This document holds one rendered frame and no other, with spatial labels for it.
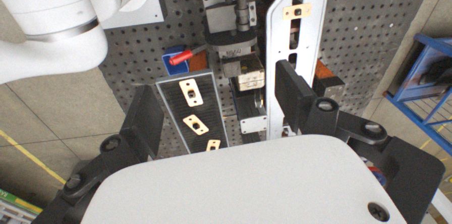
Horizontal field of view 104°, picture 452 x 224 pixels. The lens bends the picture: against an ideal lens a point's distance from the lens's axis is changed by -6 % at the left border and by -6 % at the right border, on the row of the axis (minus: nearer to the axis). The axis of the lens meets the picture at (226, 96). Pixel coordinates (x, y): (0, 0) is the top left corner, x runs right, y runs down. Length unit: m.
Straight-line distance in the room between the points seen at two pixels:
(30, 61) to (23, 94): 2.21
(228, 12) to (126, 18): 0.50
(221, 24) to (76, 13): 0.25
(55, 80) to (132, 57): 1.37
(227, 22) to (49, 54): 0.31
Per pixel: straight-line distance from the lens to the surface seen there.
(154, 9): 0.79
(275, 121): 0.87
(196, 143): 0.64
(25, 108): 2.74
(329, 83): 0.82
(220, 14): 0.40
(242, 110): 0.68
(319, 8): 0.66
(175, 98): 0.51
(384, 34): 1.31
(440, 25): 2.85
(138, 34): 0.95
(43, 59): 0.40
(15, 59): 0.38
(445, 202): 4.61
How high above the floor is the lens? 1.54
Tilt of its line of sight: 50 degrees down
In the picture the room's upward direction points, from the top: 170 degrees clockwise
